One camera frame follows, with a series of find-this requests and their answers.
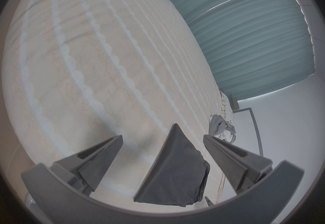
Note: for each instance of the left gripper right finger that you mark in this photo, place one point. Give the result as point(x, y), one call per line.
point(233, 162)

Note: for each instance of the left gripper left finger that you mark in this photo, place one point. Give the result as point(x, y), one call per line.
point(96, 164)

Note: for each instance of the black T-shirt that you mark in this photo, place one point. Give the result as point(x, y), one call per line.
point(175, 172)

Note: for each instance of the pile of clothes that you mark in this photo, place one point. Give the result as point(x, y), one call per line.
point(221, 126)

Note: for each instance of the bed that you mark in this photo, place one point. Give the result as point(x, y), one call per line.
point(101, 65)

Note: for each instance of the white printed pillow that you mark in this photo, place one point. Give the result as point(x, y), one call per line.
point(226, 107)

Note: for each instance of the grey bedside table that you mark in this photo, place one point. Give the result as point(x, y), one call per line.
point(233, 103)

